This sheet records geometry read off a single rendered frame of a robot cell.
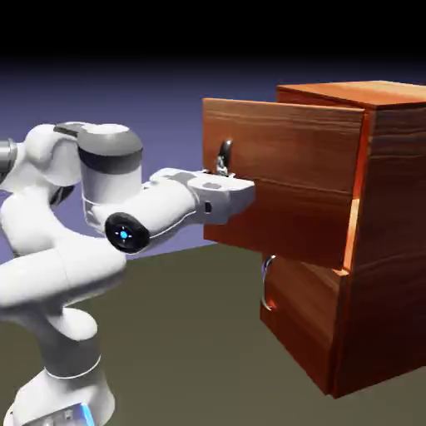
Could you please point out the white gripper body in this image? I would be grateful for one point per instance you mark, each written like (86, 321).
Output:
(233, 194)

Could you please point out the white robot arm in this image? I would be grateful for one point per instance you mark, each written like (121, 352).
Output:
(50, 279)

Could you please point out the large wooden door front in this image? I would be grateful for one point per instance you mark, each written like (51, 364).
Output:
(293, 149)

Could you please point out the small wooden door front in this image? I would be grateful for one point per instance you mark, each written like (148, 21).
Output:
(303, 319)

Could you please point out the brown wooden cabinet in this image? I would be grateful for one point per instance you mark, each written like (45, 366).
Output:
(392, 233)

